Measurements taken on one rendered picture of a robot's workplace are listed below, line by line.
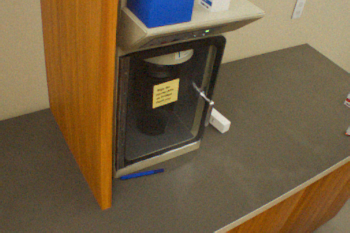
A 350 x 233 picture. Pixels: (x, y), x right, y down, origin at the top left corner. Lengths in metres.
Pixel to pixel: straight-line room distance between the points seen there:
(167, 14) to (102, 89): 0.20
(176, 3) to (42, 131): 0.76
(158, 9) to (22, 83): 0.76
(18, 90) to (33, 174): 0.33
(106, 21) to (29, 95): 0.75
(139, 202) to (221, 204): 0.25
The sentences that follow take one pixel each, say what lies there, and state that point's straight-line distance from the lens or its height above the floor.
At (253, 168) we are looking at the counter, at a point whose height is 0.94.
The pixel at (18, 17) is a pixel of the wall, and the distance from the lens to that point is 1.21.
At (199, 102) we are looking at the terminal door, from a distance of 1.09.
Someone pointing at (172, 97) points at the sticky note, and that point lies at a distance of 1.01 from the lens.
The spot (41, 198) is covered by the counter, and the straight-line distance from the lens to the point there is 1.13.
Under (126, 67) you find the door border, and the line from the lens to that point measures 0.86.
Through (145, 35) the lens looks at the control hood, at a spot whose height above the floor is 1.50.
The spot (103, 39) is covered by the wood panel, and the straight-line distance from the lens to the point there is 0.70.
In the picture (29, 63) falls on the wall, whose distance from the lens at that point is 1.31.
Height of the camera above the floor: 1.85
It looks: 39 degrees down
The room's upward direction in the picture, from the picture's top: 10 degrees clockwise
